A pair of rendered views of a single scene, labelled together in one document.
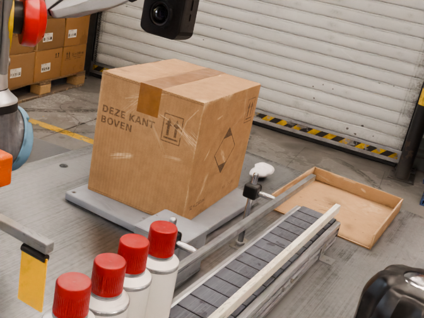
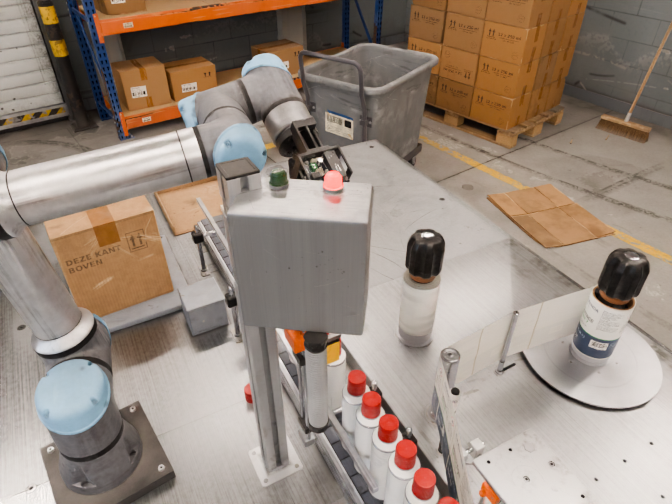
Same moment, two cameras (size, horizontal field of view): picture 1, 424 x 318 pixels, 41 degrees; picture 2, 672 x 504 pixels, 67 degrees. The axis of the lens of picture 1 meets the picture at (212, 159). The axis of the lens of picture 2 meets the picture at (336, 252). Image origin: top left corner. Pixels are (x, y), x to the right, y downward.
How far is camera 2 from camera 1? 77 cm
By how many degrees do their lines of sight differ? 50
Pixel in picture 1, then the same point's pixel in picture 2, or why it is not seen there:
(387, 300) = (429, 249)
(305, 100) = not seen: outside the picture
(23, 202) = not seen: hidden behind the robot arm
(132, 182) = (122, 291)
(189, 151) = (157, 245)
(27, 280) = (330, 354)
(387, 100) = (20, 64)
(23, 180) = (26, 361)
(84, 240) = (146, 348)
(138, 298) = not seen: hidden behind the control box
